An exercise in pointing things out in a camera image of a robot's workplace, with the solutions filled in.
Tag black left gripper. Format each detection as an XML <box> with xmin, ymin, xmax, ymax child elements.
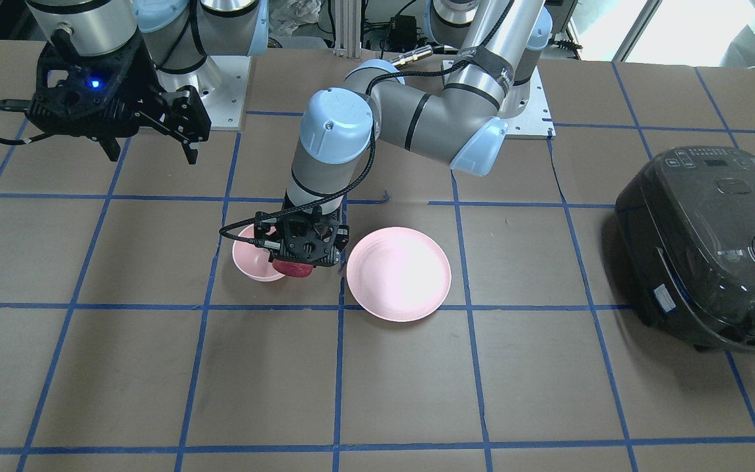
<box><xmin>254</xmin><ymin>208</ymin><xmax>349</xmax><ymax>267</ymax></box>

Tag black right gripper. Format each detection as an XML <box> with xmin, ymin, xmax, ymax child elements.
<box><xmin>27</xmin><ymin>33</ymin><xmax>212</xmax><ymax>165</ymax></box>

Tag red apple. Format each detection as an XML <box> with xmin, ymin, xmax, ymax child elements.
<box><xmin>271</xmin><ymin>259</ymin><xmax>316</xmax><ymax>278</ymax></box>

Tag pink bowl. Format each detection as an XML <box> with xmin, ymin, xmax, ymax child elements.
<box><xmin>231</xmin><ymin>240</ymin><xmax>285</xmax><ymax>282</ymax></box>

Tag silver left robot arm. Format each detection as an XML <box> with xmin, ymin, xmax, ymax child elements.
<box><xmin>249</xmin><ymin>1</ymin><xmax>551</xmax><ymax>277</ymax></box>

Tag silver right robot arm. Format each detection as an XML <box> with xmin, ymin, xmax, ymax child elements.
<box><xmin>25</xmin><ymin>1</ymin><xmax>269</xmax><ymax>165</ymax></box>

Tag pink plate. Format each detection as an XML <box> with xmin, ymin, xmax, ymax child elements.
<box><xmin>345</xmin><ymin>227</ymin><xmax>452</xmax><ymax>323</ymax></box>

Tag black rice cooker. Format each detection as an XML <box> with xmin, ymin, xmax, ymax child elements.
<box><xmin>615</xmin><ymin>146</ymin><xmax>755</xmax><ymax>355</ymax></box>

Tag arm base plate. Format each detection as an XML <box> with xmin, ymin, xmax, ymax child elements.
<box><xmin>442</xmin><ymin>59</ymin><xmax>555</xmax><ymax>140</ymax></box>
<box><xmin>157</xmin><ymin>56</ymin><xmax>252</xmax><ymax>131</ymax></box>

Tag aluminium frame post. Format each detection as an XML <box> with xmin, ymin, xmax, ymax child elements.
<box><xmin>332</xmin><ymin>0</ymin><xmax>364</xmax><ymax>60</ymax></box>

